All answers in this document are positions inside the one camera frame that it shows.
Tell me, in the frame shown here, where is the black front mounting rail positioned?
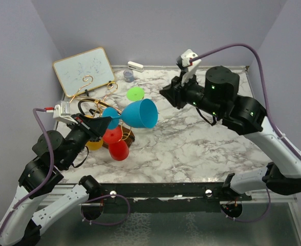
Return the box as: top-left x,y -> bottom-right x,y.
89,180 -> 253,204

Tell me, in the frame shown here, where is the small whiteboard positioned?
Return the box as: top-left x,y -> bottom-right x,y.
53,47 -> 115,97

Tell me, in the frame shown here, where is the yellow plastic wine glass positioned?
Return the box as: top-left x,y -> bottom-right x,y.
85,139 -> 103,151

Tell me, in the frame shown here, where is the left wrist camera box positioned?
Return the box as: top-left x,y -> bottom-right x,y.
53,100 -> 74,124

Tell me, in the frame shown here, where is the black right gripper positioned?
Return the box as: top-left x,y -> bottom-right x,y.
160,70 -> 224,119

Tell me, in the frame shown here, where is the small blue-lidded jar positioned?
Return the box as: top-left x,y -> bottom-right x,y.
123,70 -> 135,83

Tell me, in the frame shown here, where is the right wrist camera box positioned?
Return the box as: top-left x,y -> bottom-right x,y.
176,49 -> 201,72

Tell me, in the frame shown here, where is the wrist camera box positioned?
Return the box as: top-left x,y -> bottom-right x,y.
53,100 -> 74,124
176,49 -> 201,72

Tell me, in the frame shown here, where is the red plastic wine glass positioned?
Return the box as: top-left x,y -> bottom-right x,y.
103,127 -> 129,161

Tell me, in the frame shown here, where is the green plastic wine glass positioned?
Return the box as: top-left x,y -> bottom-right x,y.
126,87 -> 145,101

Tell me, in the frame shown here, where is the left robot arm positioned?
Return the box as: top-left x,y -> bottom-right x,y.
0,114 -> 111,245

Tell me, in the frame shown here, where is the gold wire glass rack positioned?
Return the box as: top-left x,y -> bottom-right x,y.
69,75 -> 135,147

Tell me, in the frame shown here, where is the blue plastic wine glass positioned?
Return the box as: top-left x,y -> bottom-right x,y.
102,99 -> 158,130

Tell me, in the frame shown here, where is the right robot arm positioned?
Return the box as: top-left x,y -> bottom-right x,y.
160,66 -> 301,200

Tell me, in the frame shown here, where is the white eraser block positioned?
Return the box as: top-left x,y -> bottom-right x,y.
127,61 -> 144,72

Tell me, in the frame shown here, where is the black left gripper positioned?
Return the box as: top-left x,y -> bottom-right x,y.
62,112 -> 113,169

